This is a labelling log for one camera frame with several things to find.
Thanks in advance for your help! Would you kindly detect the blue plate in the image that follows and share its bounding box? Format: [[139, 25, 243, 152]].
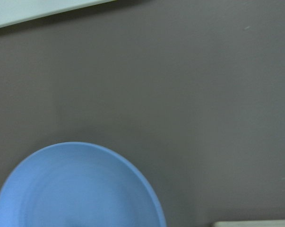
[[0, 142, 166, 227]]

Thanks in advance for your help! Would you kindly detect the beige tray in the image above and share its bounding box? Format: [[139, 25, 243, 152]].
[[0, 0, 109, 28]]

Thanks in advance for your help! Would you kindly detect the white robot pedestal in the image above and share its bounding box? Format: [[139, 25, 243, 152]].
[[212, 220, 285, 227]]

